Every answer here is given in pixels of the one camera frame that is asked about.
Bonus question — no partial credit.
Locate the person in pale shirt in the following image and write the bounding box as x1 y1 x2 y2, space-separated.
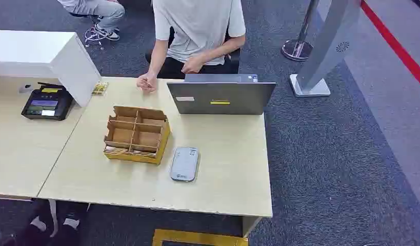
136 0 247 93

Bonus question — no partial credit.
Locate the white desk shelf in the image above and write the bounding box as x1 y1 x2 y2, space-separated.
0 30 102 108

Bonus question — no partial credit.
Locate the pale wooden desk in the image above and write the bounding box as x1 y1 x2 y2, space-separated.
37 76 274 238
0 75 87 201

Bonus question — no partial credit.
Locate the grey kiosk stand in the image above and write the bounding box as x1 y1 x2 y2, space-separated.
290 0 362 98

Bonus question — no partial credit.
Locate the black tablet terminal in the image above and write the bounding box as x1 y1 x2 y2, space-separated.
21 82 74 121

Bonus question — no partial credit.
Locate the chrome stanchion post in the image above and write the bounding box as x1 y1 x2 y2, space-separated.
281 0 321 62

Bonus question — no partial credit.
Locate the person's left hand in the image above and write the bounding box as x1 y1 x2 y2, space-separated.
181 55 206 74

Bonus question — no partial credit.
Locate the wooden card box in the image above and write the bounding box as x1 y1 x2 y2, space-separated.
103 105 171 166

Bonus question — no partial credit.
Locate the grey card reader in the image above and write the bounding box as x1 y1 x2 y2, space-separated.
169 147 200 182

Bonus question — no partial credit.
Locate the black leg and foot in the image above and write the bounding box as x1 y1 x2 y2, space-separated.
50 201 90 246
11 199 58 246

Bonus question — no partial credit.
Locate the person in grey trousers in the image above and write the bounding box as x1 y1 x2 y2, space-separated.
56 0 126 42

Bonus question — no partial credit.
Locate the grey laptop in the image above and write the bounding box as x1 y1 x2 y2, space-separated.
167 73 276 115

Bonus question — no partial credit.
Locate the red floor tape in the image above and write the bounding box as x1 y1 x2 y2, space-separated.
360 0 420 92

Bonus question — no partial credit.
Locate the person's right hand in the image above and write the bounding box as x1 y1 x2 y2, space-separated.
136 72 159 93

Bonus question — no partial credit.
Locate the white cable bundle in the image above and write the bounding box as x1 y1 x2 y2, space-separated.
84 27 106 50

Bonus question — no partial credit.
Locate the small yellow packet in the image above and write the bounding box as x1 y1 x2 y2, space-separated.
91 80 109 96

